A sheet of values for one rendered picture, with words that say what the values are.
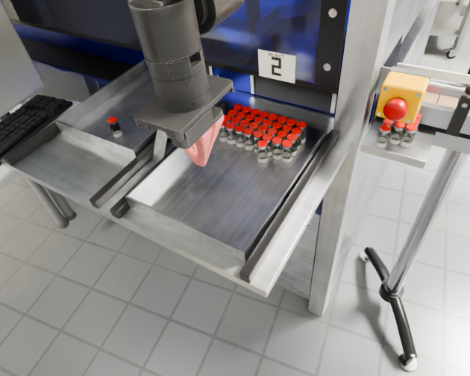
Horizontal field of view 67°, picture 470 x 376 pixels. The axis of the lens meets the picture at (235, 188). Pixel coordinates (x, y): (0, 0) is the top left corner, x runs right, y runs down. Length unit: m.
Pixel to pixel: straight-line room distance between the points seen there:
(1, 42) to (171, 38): 1.02
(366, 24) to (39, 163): 0.73
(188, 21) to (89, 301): 1.50
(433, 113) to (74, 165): 0.78
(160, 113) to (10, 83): 0.99
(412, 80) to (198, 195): 0.45
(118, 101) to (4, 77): 0.42
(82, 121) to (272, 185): 0.54
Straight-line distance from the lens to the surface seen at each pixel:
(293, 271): 1.33
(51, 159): 0.92
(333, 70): 0.75
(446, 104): 0.89
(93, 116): 1.01
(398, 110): 0.71
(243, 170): 0.74
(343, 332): 1.52
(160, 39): 0.34
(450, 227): 1.92
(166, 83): 0.36
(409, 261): 1.30
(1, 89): 1.33
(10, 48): 1.35
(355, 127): 0.79
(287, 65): 0.78
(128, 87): 1.09
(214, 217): 0.66
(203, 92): 0.38
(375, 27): 0.69
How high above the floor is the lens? 1.39
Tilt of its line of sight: 46 degrees down
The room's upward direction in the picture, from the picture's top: 7 degrees counter-clockwise
